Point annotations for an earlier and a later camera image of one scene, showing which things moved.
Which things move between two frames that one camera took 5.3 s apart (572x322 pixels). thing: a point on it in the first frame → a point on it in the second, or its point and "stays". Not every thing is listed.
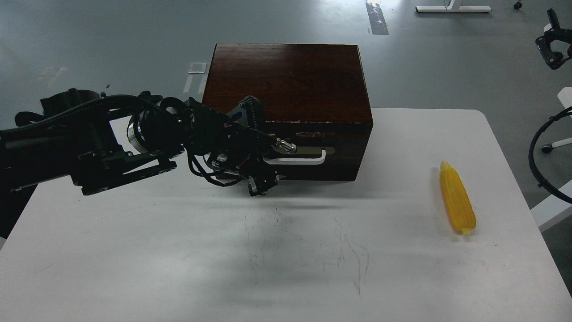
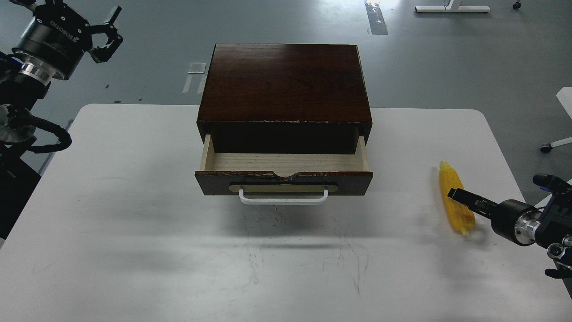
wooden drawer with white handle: x=325 y=150 → x=283 y=179
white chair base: x=547 y=147 stays
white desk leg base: x=450 y=8 stays
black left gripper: x=222 y=147 → x=53 y=40
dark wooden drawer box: x=314 y=96 stays
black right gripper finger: x=553 y=32 → x=514 y=220
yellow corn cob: x=458 y=200 stays
